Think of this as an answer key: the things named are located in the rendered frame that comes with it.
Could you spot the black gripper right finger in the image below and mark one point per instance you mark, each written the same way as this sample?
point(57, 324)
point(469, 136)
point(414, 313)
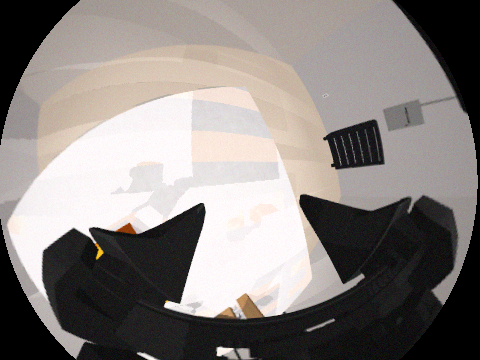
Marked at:
point(350, 235)

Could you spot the wooden post with slot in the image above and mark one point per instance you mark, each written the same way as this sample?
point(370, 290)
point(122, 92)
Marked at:
point(250, 310)

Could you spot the wooden side rail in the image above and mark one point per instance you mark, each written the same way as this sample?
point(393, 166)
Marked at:
point(229, 313)

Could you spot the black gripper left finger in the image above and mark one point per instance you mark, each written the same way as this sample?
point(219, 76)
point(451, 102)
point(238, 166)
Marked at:
point(163, 254)

